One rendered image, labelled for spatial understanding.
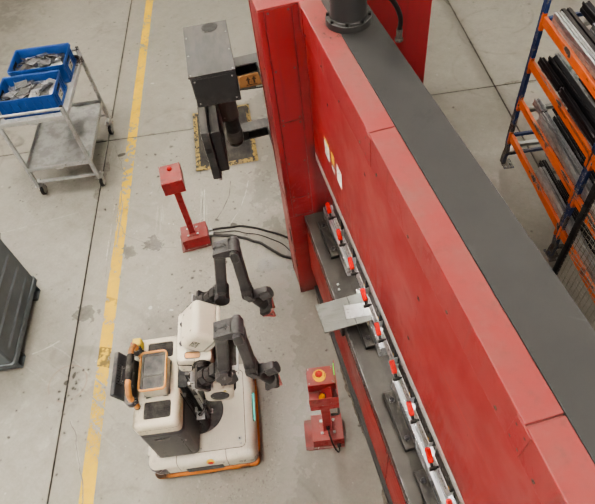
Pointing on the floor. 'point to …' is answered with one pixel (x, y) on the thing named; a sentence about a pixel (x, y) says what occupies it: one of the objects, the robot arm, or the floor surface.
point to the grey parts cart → (61, 132)
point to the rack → (573, 137)
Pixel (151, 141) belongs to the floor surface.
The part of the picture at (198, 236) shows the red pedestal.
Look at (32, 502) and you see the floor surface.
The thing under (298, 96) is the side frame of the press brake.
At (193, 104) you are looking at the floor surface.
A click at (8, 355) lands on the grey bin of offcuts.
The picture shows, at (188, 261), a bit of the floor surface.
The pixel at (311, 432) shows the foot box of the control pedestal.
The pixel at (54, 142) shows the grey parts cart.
